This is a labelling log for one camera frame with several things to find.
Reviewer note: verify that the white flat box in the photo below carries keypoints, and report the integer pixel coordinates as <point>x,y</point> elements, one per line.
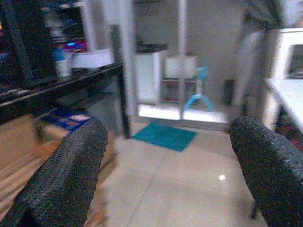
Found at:
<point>92,59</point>

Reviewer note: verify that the white and blue cup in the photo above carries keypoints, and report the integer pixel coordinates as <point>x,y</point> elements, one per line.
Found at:
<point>62,63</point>

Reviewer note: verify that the white square container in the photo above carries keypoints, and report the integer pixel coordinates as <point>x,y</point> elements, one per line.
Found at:
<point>180,66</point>

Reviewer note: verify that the teal floor mat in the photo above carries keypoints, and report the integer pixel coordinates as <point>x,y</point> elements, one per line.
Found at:
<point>164,136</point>

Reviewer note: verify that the blue standing fan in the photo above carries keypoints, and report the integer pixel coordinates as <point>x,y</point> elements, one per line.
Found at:
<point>198,97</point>

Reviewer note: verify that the blue printed carton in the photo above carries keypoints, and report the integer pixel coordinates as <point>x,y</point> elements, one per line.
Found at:
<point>66,118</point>

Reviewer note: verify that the white glass-door cabinet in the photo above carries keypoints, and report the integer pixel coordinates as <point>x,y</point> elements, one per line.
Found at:
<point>284,52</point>

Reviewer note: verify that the black monitor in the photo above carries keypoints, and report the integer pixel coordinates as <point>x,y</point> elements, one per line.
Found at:
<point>30,42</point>

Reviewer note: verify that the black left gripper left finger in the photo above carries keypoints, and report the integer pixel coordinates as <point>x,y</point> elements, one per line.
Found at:
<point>64,170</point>

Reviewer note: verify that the white sliding door frame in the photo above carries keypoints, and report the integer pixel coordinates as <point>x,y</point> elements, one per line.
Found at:
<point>182,35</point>

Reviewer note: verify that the white low cabinet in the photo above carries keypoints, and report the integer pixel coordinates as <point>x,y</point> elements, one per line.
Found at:
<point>146,75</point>

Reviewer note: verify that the black desk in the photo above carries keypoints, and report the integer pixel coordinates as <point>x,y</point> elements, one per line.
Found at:
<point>71,80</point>

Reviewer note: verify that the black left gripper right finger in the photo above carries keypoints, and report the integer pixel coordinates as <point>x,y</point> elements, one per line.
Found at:
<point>272,170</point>

